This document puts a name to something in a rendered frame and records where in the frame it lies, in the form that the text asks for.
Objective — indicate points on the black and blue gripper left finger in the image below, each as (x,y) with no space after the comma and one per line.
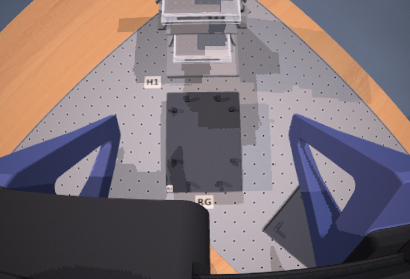
(36,168)

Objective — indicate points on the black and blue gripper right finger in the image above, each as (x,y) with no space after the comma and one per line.
(382,188)

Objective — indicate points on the translucent white rectangular plate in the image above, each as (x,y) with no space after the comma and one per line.
(202,49)
(196,12)

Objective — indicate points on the grey perforated base plate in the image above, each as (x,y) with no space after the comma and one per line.
(279,75)

